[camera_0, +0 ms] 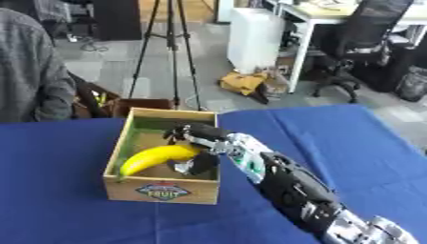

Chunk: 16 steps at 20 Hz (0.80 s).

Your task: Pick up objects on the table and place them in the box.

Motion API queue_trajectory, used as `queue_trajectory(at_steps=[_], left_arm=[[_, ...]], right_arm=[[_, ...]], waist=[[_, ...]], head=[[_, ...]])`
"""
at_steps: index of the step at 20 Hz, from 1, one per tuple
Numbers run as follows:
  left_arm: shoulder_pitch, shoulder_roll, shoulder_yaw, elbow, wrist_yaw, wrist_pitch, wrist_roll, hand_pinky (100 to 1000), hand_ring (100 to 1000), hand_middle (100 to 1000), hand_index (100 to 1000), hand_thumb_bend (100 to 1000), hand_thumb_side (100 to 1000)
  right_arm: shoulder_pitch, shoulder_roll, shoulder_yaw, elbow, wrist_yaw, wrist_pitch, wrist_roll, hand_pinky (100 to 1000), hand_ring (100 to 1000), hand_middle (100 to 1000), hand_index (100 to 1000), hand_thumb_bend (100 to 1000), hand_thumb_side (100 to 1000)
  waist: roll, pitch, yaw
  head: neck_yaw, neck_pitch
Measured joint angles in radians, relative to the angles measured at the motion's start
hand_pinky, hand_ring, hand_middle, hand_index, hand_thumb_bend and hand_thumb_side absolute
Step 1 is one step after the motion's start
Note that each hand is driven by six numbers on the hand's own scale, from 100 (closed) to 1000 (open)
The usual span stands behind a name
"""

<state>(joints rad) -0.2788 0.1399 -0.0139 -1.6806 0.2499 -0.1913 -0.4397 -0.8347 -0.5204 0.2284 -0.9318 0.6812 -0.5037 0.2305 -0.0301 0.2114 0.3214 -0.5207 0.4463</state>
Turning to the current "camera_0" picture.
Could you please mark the white cabinet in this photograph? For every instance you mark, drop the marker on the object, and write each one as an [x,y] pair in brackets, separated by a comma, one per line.
[254,38]

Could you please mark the tan cardboard box green inside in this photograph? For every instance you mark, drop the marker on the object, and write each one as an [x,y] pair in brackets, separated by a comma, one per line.
[161,187]

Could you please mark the black tripod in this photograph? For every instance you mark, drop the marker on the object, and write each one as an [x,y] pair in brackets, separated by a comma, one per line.
[172,47]

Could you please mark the yellow toy banana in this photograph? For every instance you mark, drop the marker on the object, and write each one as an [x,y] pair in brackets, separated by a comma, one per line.
[153,157]

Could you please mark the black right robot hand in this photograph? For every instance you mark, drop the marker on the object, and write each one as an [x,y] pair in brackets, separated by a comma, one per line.
[203,132]

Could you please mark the person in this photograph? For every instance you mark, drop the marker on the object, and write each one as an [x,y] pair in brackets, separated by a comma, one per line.
[30,70]

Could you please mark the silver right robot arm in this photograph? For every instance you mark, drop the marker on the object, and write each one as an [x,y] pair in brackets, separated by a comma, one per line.
[294,187]

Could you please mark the white desk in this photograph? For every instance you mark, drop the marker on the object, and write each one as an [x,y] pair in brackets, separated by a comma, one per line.
[311,19]

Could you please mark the yellow bag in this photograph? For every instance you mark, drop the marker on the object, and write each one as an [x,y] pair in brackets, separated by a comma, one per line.
[242,83]

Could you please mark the black office chair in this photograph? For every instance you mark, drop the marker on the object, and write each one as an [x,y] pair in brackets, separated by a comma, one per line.
[356,44]

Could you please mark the brown cardboard box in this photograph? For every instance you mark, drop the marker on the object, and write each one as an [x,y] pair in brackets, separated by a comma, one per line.
[142,106]

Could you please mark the dark mesh bag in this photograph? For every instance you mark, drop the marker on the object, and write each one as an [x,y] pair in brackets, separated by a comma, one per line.
[412,84]

